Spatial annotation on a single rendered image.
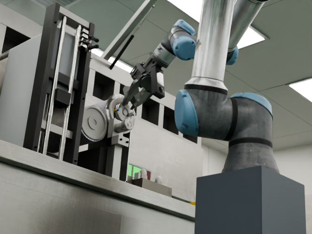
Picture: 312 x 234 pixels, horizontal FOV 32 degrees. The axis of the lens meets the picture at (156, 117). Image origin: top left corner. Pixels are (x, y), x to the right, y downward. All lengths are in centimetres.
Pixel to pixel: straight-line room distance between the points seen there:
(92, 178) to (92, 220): 11
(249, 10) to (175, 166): 121
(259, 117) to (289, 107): 431
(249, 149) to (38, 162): 53
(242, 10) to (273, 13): 256
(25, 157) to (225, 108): 51
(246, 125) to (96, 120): 64
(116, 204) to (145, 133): 105
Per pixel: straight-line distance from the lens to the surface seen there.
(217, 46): 143
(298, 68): 497
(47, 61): 163
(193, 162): 277
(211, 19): 144
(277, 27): 437
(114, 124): 188
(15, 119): 181
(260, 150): 140
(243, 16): 165
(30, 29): 225
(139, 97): 195
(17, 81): 189
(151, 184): 196
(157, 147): 258
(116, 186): 148
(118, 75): 250
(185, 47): 175
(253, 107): 144
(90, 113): 187
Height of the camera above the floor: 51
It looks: 22 degrees up
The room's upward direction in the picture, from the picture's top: 4 degrees clockwise
